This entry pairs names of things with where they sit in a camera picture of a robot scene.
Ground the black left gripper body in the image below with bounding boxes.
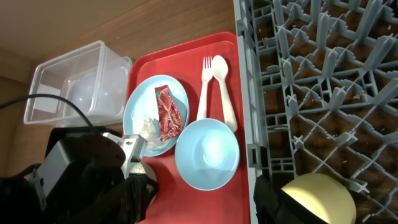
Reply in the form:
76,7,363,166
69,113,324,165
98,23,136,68
1,126,125,223

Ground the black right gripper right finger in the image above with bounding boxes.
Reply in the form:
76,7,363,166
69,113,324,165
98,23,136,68
253,175,326,224

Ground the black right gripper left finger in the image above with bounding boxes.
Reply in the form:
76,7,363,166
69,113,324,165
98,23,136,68
55,172,159,224

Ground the yellow cup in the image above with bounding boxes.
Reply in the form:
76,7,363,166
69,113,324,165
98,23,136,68
282,173,356,224

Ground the white napkin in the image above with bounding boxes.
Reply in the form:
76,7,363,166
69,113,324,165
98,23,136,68
139,118,169,151

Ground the light blue bowl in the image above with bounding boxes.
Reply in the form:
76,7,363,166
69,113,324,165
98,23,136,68
175,118,240,191

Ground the light blue plate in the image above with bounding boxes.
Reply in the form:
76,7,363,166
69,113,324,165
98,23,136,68
123,74,190,157

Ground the red snack wrapper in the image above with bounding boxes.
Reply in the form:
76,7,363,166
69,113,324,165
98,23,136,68
155,85,183,141

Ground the white plastic spoon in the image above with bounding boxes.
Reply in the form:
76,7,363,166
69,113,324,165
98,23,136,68
212,55,238,132

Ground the white plastic fork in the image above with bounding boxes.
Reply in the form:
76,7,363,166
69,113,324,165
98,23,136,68
197,57,213,120

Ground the clear plastic waste bin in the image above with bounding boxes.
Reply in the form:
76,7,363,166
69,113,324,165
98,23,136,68
24,40,132,127

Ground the grey dishwasher rack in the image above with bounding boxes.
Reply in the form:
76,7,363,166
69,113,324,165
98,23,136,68
234,0,397,223

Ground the red serving tray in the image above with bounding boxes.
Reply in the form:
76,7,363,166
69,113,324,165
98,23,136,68
127,32,250,223

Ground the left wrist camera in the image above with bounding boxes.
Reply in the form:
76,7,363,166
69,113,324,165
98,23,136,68
103,133,147,179

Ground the black left camera cable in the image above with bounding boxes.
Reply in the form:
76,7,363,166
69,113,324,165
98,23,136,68
0,93,97,134

